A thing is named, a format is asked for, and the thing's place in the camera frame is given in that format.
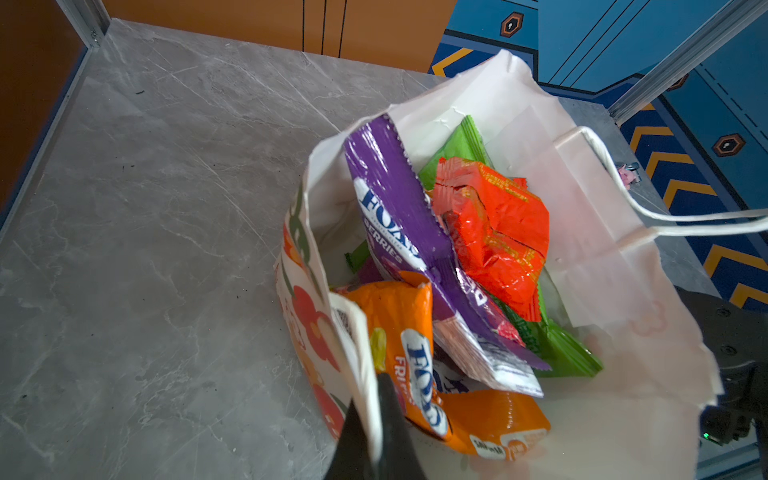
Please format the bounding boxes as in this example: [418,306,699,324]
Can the red small snack packet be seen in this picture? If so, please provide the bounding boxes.
[431,157,550,323]

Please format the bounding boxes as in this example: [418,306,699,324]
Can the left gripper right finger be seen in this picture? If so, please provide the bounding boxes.
[374,373,426,480]

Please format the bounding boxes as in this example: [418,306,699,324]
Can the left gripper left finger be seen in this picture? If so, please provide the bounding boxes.
[324,403,372,480]

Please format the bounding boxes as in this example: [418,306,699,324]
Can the aluminium corner post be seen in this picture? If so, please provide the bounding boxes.
[56,0,111,48]
[608,0,767,126]

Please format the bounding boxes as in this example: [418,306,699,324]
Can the white paper bag with flowers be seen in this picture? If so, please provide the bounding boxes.
[276,51,767,479]

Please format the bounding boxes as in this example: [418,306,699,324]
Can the left aluminium corner post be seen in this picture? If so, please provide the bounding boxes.
[56,0,111,48]

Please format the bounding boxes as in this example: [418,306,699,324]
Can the orange snack packet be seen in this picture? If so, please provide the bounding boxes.
[329,273,551,461]

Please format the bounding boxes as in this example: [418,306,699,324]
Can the right aluminium corner post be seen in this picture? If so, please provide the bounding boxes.
[608,0,767,126]

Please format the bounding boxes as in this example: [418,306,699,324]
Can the purple small snack packet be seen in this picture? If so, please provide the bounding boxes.
[344,114,548,398]

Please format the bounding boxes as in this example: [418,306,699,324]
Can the large green Lays chip bag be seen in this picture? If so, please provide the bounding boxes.
[347,117,602,377]

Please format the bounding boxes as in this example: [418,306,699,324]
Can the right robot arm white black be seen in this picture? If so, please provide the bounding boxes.
[677,287,767,479]

